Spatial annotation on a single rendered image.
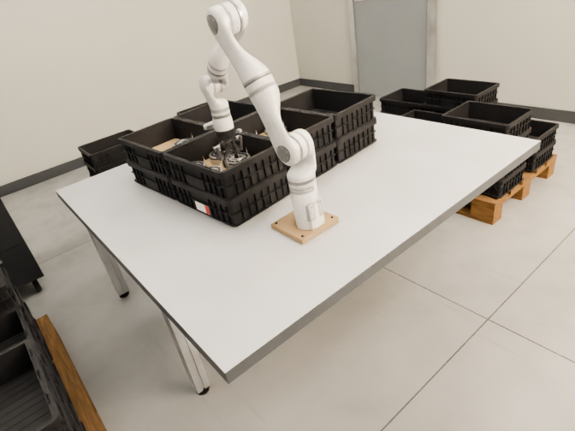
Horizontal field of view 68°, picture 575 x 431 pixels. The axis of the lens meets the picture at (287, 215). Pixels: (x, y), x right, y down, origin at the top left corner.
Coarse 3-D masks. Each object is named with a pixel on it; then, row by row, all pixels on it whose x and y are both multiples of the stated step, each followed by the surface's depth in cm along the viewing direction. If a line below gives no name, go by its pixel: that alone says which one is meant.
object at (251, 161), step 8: (200, 136) 179; (248, 136) 170; (256, 136) 168; (184, 144) 173; (168, 152) 169; (264, 152) 153; (272, 152) 156; (168, 160) 166; (176, 160) 161; (184, 160) 158; (248, 160) 149; (256, 160) 151; (192, 168) 155; (200, 168) 150; (208, 168) 147; (232, 168) 145; (240, 168) 147; (216, 176) 144; (224, 176) 143
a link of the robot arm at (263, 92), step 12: (252, 84) 124; (264, 84) 124; (276, 84) 128; (252, 96) 126; (264, 96) 124; (276, 96) 126; (264, 108) 125; (276, 108) 125; (264, 120) 128; (276, 120) 125; (276, 132) 127; (276, 144) 129; (288, 144) 126; (288, 156) 128; (300, 156) 129
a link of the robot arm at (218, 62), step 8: (232, 0) 122; (240, 8) 122; (240, 16) 122; (240, 24) 123; (240, 32) 129; (216, 48) 136; (216, 56) 137; (224, 56) 137; (208, 64) 142; (216, 64) 139; (224, 64) 139; (216, 72) 142; (224, 72) 143
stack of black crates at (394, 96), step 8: (400, 88) 346; (384, 96) 335; (392, 96) 340; (400, 96) 347; (408, 96) 344; (416, 96) 339; (424, 96) 333; (384, 104) 331; (392, 104) 326; (400, 104) 318; (408, 104) 313; (416, 104) 308; (384, 112) 334; (392, 112) 329; (400, 112) 322
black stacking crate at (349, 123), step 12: (300, 96) 212; (312, 96) 218; (324, 96) 212; (336, 96) 207; (348, 96) 202; (360, 96) 197; (300, 108) 214; (312, 108) 221; (324, 108) 216; (336, 108) 210; (372, 108) 194; (348, 120) 184; (360, 120) 190; (372, 120) 195; (336, 132) 181; (348, 132) 186
